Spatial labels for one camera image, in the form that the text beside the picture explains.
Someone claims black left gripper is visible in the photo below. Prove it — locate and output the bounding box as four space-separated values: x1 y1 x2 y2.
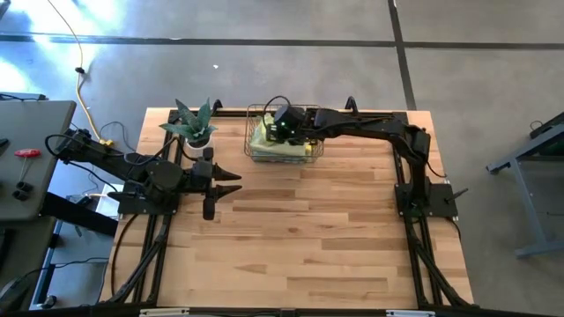
189 146 244 203

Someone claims metal wire basket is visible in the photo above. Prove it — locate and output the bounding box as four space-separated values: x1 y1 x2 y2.
243 102 325 165

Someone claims lime green microfiber towel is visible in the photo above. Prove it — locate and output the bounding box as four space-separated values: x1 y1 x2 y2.
249 113 315 159

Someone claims white plant pot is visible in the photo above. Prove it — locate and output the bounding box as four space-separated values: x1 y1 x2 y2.
184 134 216 153

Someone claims green snake plant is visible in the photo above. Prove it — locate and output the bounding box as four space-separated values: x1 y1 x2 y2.
159 98 219 138

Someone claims white power adapter box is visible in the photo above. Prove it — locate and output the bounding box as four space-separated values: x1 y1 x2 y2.
93 181 121 217

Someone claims black side table foot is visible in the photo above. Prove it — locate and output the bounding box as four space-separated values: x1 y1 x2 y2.
40 190 120 238

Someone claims grey side table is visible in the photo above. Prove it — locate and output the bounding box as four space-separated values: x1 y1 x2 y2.
0 99 78 222

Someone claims blue-grey metal desk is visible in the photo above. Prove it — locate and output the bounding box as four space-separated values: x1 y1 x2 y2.
486 110 564 260

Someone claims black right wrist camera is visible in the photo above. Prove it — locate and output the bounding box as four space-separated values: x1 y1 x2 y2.
265 122 292 144

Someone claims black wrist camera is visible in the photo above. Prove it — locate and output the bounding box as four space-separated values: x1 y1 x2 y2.
202 196 218 222
265 122 292 144

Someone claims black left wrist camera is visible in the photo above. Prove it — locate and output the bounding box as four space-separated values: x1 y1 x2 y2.
202 196 218 222

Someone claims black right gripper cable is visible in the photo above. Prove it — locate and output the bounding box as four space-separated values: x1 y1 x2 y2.
262 95 293 129

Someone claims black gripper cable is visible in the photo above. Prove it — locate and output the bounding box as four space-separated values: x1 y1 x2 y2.
43 133 200 163
262 95 293 129

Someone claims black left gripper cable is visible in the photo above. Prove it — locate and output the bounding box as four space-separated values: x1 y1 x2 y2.
43 133 200 163

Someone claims yellow floor cable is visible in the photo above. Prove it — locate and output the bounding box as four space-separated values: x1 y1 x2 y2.
46 0 115 147

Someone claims black aluminium table frame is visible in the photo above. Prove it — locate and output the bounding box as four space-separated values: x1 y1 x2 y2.
100 95 476 317

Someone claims red-handled tool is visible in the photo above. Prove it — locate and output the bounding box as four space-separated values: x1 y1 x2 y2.
13 148 42 181

